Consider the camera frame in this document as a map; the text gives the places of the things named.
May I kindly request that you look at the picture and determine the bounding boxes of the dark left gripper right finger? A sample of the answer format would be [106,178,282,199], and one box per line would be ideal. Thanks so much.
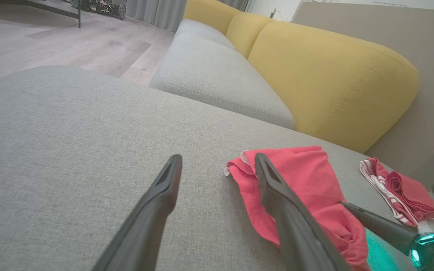
[254,152,353,271]

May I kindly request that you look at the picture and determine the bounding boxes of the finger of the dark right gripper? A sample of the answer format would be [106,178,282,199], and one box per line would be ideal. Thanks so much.
[339,201,419,256]

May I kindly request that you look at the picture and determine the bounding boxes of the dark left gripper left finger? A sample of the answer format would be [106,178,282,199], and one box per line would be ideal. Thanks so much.
[91,154,183,271]

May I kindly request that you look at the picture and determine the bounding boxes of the red numbered basketball jersey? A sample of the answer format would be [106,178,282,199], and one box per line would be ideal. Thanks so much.
[359,157,434,236]

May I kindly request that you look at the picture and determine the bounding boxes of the red shorts with white stripe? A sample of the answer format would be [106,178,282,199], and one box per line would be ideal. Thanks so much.
[223,146,371,271]

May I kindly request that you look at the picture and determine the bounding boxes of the yellow sofa back cushion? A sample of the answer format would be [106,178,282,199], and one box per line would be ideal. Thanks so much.
[226,11,276,60]
[183,0,242,35]
[247,21,420,154]

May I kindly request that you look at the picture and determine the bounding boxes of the grey back cushion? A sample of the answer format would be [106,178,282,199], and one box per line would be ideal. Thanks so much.
[148,31,296,131]

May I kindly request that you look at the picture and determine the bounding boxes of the taupe upholstered panel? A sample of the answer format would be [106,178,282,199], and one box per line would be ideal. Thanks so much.
[290,2,434,190]

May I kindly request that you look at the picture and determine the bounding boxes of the grey sofa seat cushion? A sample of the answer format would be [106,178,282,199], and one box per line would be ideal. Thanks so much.
[174,19,237,51]

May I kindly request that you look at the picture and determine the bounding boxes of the grey pleated curtain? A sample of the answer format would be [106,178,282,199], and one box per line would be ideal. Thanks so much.
[126,0,249,32]

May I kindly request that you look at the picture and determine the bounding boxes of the low table with black legs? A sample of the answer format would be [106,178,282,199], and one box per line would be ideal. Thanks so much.
[0,0,82,29]

